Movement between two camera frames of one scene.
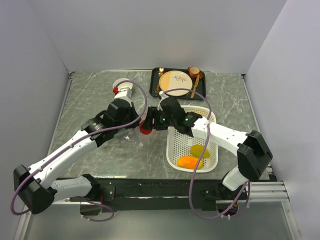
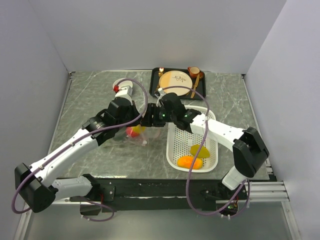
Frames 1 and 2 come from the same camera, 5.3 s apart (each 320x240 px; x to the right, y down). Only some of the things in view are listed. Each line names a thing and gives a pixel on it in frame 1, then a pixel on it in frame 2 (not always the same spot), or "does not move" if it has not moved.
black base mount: [130, 195] does not move
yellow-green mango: [196, 150] does not move
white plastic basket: [178, 145] does not move
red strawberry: [145, 131] to [129, 132]
